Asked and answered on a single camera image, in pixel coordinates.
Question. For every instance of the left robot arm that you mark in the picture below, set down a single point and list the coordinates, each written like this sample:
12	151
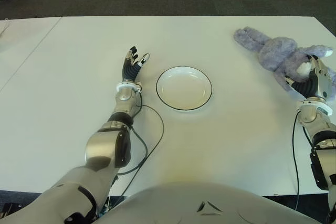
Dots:
105	145

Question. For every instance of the silver robot torso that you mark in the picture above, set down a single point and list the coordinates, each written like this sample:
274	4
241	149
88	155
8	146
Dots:
204	208

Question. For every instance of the purple plush bunny doll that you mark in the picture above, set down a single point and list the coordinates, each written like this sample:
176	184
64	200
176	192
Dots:
275	51

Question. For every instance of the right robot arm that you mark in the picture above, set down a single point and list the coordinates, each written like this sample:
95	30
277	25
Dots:
315	121

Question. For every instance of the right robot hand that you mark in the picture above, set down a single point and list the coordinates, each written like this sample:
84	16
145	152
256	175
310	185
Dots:
321	82

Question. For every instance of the white plate black rim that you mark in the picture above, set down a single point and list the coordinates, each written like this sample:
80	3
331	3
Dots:
183	90

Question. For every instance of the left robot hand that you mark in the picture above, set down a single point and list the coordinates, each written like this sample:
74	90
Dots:
129	70

